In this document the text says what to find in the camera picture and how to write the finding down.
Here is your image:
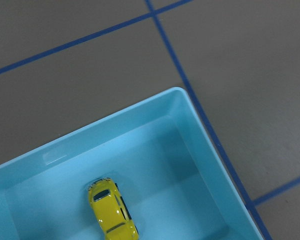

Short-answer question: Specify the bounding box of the yellow beetle toy car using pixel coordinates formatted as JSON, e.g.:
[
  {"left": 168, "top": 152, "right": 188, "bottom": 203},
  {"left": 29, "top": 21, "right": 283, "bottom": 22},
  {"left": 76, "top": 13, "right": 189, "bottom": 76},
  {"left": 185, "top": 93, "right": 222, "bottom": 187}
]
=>
[{"left": 87, "top": 177, "right": 140, "bottom": 240}]

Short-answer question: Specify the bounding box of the light blue plastic bin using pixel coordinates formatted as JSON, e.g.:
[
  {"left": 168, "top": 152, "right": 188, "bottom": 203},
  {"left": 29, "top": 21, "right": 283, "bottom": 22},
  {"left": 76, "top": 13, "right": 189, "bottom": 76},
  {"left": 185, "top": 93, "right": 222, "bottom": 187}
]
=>
[{"left": 0, "top": 87, "right": 262, "bottom": 240}]

